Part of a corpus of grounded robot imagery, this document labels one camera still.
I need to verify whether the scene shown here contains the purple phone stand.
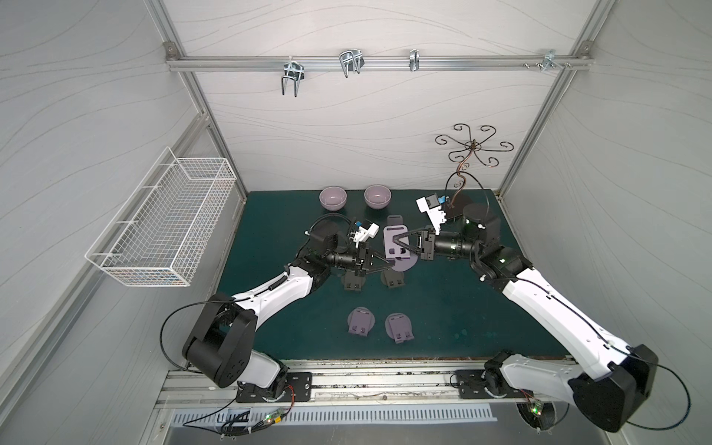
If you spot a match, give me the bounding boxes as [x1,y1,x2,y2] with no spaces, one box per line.
[348,307,376,337]
[383,215,418,273]
[385,313,415,344]

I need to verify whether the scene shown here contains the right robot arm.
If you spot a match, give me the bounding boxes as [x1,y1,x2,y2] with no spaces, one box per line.
[381,196,658,432]

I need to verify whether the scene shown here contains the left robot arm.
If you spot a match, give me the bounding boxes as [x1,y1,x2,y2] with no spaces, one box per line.
[182,213,390,400]

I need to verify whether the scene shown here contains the left dark grey phone stand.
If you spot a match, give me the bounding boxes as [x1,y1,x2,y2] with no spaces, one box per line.
[341,271,366,292]

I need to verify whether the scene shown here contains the dark grey phone stand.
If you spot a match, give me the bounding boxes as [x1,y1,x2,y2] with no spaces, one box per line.
[380,270,405,289]
[341,271,366,292]

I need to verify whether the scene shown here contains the right dark grey phone stand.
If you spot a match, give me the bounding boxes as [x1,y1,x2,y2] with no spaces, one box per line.
[380,270,405,289]

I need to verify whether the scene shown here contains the right lilac ceramic bowl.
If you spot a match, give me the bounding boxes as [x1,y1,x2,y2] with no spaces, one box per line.
[363,185,392,211]

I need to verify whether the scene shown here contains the lilac ceramic bowl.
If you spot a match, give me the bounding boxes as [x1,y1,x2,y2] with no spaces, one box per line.
[363,185,392,211]
[319,185,348,212]

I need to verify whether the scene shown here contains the left lilac ceramic bowl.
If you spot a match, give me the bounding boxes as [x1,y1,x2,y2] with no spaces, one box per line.
[319,185,348,212]

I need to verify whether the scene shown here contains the brown metal jewelry tree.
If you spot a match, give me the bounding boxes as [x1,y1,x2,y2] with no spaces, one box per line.
[434,122,515,220]

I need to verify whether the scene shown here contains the metal hook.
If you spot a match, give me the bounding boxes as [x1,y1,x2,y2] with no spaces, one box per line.
[522,49,573,72]
[281,61,305,98]
[339,49,365,78]
[409,49,420,72]

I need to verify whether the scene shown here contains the left metal hook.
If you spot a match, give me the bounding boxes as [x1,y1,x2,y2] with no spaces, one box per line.
[281,61,305,98]

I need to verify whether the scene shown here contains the right metal hook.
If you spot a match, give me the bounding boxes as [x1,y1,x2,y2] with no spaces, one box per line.
[522,49,573,72]

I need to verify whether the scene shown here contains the white vent strip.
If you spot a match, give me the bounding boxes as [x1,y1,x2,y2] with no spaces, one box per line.
[171,403,497,429]

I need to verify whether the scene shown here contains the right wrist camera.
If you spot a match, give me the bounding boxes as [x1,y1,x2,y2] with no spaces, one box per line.
[416,194,447,235]

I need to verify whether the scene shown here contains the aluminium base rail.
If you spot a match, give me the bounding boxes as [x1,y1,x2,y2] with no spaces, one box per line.
[156,359,485,408]

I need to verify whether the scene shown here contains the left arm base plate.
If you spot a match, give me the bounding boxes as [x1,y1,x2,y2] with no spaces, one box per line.
[237,371,313,403]

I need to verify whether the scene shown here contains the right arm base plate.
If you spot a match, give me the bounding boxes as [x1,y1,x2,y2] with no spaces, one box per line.
[449,369,528,400]

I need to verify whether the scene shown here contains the horizontal aluminium rail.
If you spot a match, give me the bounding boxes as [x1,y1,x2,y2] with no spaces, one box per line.
[166,41,594,73]

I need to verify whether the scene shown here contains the white wire basket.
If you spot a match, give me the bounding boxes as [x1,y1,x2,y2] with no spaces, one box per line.
[85,148,237,287]

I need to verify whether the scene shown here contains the left black cable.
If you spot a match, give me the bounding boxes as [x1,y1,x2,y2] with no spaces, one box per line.
[159,299,235,371]

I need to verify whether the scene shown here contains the black cable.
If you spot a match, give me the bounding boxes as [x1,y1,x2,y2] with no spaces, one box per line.
[159,299,235,371]
[622,344,692,432]

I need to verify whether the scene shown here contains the right black cable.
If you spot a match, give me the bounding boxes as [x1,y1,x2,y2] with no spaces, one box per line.
[622,344,692,432]

